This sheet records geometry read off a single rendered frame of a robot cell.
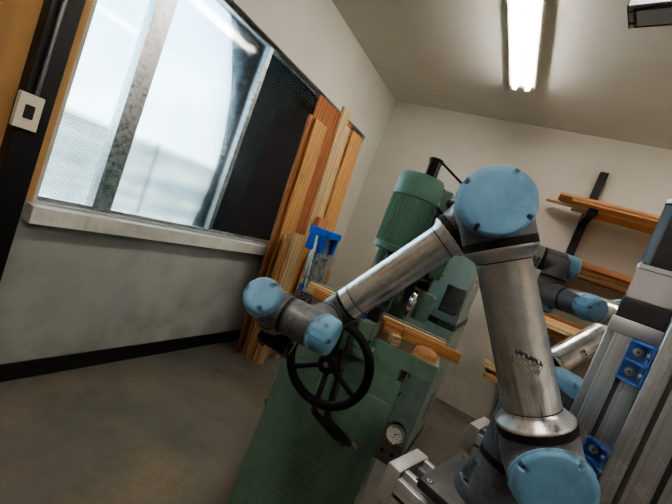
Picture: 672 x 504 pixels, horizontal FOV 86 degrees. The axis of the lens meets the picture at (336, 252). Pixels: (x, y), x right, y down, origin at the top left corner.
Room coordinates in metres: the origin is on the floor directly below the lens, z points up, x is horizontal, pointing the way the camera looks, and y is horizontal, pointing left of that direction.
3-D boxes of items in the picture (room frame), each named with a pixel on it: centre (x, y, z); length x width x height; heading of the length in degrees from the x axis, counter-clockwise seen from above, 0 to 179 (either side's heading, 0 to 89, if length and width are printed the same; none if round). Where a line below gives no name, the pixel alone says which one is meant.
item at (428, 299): (1.53, -0.42, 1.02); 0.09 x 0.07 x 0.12; 71
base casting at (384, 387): (1.52, -0.25, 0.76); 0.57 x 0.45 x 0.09; 161
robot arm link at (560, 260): (1.15, -0.68, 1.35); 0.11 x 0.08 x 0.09; 71
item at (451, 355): (1.39, -0.27, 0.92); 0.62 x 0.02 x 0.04; 71
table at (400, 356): (1.30, -0.18, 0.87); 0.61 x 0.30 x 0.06; 71
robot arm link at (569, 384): (1.06, -0.79, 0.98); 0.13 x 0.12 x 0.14; 16
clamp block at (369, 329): (1.22, -0.15, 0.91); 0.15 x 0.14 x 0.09; 71
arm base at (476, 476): (0.68, -0.46, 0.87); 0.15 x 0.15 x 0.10
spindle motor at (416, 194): (1.41, -0.21, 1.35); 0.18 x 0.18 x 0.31
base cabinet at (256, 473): (1.52, -0.25, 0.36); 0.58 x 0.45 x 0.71; 161
